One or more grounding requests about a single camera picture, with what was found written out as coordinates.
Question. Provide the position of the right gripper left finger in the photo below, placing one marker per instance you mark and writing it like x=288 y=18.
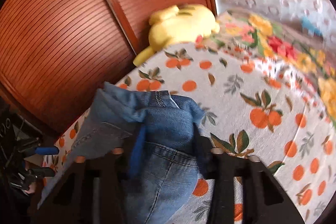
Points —
x=117 y=181

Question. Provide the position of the blue denim jeans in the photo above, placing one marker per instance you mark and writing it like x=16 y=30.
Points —
x=170 y=171

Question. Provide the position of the floral pink blanket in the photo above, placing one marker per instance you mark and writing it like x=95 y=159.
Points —
x=295 y=57

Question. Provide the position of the turquoise item on box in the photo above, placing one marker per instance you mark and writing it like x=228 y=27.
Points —
x=308 y=28

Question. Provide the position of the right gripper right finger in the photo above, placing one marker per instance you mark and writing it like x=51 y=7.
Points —
x=212 y=163

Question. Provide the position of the person left hand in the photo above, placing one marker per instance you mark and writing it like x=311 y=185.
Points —
x=33 y=185

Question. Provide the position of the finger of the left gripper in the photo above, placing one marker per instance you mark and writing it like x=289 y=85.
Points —
x=52 y=150
x=42 y=172

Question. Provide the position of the yellow plush toy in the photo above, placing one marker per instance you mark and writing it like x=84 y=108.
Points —
x=176 y=24

